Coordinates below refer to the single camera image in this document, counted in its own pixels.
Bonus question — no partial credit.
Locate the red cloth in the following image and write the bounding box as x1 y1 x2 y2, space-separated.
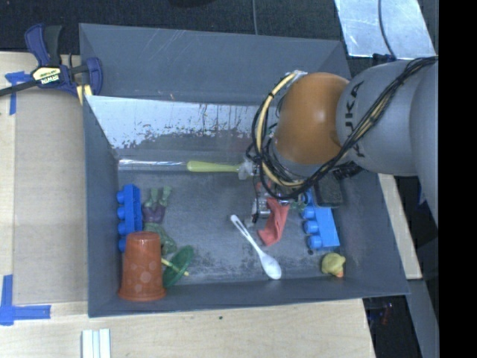
256 196 291 248

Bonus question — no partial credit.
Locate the white plastic spoon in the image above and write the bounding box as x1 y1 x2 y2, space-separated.
230 214 283 280

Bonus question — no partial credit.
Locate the blue toy building block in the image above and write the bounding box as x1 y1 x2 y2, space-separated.
116 183 145 254
300 189 341 254

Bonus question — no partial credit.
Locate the yellow-green toy with orange tip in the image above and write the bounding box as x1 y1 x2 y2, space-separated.
320 251 347 279

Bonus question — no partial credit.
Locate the green disc with yellow stick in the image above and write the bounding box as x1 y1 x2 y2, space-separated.
160 245 195 289

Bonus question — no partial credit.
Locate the green toy figure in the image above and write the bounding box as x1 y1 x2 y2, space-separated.
141 186 178 257

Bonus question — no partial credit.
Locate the red-brown plastic cup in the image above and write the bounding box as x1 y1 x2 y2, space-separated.
117 230 167 303

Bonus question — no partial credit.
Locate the grey metal bin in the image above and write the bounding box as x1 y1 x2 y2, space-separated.
78 22 411 318

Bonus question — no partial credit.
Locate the pale wood board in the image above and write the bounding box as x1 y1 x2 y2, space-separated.
13 91 89 306

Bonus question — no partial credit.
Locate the yellow-green handled brush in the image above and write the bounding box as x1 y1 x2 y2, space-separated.
186 159 259 180

